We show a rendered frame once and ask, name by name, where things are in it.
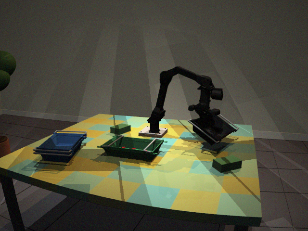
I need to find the green plastic tray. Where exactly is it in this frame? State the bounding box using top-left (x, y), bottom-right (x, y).
top-left (97, 135), bottom-right (167, 161)

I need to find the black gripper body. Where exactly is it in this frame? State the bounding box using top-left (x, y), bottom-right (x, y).
top-left (188, 98), bottom-right (220, 116)

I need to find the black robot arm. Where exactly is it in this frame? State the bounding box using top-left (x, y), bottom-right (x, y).
top-left (147, 66), bottom-right (223, 133)

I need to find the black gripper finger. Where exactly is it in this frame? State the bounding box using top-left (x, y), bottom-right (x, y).
top-left (196, 111), bottom-right (205, 117)
top-left (203, 113), bottom-right (210, 125)

